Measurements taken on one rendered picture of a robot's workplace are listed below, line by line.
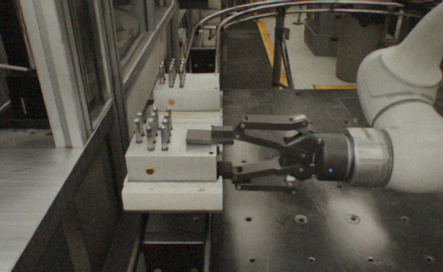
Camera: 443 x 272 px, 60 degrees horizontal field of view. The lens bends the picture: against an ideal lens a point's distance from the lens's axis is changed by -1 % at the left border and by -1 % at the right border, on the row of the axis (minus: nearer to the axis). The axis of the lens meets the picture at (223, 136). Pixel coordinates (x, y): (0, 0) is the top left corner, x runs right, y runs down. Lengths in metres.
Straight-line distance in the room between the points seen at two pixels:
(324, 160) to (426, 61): 0.23
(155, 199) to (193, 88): 0.27
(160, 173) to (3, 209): 0.20
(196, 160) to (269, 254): 0.28
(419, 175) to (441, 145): 0.05
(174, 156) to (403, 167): 0.32
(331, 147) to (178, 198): 0.23
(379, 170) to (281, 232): 0.27
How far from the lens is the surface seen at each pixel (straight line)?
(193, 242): 0.57
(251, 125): 0.54
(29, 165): 0.61
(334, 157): 0.57
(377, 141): 0.59
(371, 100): 0.69
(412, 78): 0.67
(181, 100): 0.74
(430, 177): 0.61
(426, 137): 0.61
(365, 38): 3.36
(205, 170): 0.54
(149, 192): 0.55
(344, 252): 0.77
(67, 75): 0.57
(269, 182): 0.61
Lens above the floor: 1.21
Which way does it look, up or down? 29 degrees down
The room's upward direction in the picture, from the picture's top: straight up
